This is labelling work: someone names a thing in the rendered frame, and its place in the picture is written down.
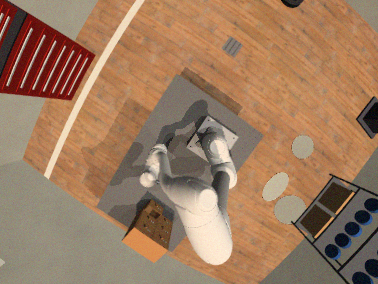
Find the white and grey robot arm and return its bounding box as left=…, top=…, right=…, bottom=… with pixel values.
left=140, top=127, right=237, bottom=265

